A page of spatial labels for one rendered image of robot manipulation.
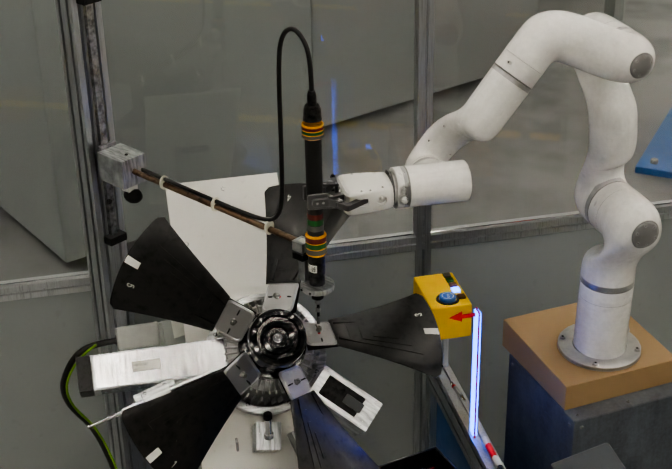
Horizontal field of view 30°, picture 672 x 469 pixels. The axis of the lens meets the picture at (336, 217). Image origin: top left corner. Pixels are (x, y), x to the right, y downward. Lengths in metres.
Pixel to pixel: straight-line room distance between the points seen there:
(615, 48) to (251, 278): 0.97
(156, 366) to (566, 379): 0.91
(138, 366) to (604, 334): 1.03
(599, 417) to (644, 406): 0.12
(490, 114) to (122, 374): 0.94
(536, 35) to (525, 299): 1.31
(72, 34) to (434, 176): 0.90
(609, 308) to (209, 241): 0.91
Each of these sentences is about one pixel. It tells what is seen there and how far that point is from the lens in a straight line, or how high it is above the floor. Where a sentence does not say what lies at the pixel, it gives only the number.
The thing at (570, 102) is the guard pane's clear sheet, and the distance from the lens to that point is 3.41.
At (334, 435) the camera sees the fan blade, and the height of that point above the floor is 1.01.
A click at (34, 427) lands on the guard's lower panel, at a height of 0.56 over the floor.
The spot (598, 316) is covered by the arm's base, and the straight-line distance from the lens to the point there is 2.86.
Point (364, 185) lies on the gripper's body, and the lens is 2.47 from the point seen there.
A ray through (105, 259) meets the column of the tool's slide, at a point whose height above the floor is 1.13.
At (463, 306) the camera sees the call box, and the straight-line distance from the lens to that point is 2.96.
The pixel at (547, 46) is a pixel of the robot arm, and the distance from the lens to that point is 2.48.
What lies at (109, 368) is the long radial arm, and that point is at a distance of 2.71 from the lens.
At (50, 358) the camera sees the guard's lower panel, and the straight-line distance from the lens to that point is 3.43.
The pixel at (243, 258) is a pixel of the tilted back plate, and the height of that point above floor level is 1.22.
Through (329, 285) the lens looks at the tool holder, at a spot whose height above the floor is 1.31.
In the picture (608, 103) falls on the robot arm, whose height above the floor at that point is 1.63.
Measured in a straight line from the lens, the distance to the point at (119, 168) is 2.90.
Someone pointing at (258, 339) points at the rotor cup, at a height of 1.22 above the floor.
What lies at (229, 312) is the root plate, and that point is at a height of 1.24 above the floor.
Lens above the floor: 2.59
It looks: 27 degrees down
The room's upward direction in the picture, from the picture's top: 1 degrees counter-clockwise
